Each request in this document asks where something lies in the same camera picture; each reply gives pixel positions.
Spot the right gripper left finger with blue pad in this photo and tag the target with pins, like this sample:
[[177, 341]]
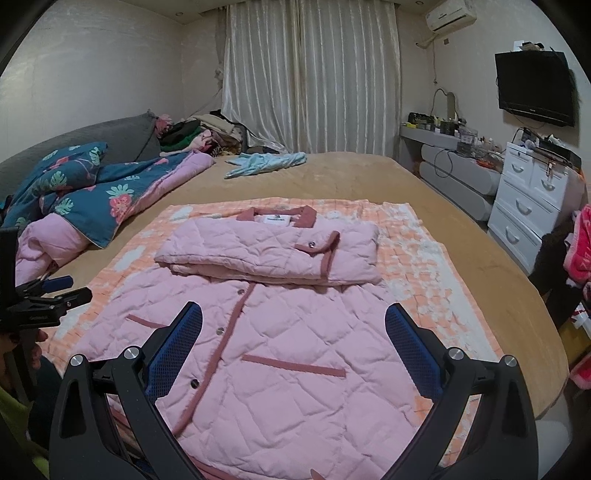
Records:
[[85, 443]]

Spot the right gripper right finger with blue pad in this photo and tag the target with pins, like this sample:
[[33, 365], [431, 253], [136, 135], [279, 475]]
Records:
[[502, 440]]

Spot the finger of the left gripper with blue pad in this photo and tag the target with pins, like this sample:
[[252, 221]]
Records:
[[59, 306], [45, 285]]

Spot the pink quilted jacket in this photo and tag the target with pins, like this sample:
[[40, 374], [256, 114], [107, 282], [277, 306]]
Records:
[[293, 375]]

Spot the pink red clothes pile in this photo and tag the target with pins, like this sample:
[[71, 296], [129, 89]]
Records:
[[577, 266]]

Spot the pile of mixed clothes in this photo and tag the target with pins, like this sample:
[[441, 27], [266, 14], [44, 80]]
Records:
[[209, 133]]

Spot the person's left hand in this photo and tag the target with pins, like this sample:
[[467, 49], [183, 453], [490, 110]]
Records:
[[20, 359]]

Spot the orange white plaid blanket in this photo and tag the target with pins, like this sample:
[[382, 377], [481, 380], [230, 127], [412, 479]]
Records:
[[416, 269]]

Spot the blue floral pink duvet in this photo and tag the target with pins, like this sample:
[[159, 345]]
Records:
[[72, 200]]

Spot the yellow-green sleeve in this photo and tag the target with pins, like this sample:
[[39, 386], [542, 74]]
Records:
[[16, 416]]

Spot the tan bed sheet mattress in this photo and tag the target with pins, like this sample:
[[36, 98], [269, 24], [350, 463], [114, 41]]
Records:
[[511, 305]]

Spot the grey headboard cushion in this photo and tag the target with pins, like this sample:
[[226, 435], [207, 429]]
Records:
[[128, 139]]

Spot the grey curved dressing table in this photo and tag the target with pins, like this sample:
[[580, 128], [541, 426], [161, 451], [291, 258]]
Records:
[[433, 158]]

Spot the white drawer cabinet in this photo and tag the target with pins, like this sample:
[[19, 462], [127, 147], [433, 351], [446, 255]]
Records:
[[536, 192]]

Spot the light blue garment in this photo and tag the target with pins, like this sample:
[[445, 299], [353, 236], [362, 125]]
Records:
[[261, 163]]

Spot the clutter on dressing table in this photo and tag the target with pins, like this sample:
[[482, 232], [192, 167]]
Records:
[[450, 132]]

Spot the white striped curtain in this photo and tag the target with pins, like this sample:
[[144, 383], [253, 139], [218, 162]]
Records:
[[314, 76]]

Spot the white air conditioner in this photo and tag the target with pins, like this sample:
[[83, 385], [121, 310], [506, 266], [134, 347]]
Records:
[[451, 15]]

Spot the black wall television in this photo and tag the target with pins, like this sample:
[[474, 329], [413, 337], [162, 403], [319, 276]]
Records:
[[537, 85]]

